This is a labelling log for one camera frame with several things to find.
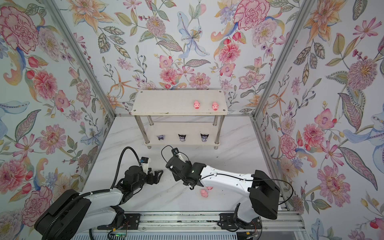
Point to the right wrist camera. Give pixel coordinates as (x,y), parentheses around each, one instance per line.
(176,153)

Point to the white two-tier shelf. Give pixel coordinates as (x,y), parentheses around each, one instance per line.
(180,103)

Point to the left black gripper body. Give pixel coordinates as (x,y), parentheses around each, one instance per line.
(143,180)

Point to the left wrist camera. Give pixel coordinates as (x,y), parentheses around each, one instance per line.
(145,164)

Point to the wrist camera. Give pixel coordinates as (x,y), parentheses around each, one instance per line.
(176,153)
(145,164)

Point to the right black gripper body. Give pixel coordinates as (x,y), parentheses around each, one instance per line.
(177,179)

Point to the small purple kuromi toy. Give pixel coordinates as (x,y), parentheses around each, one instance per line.
(161,137)

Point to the black kuromi toy figure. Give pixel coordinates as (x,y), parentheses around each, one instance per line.
(204,137)

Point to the purple black kuromi toy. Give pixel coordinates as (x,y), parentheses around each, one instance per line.
(182,138)

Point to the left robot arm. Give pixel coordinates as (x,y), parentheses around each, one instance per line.
(74,212)

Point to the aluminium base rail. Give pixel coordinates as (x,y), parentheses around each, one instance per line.
(151,222)

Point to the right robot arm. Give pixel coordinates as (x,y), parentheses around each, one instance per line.
(262,193)

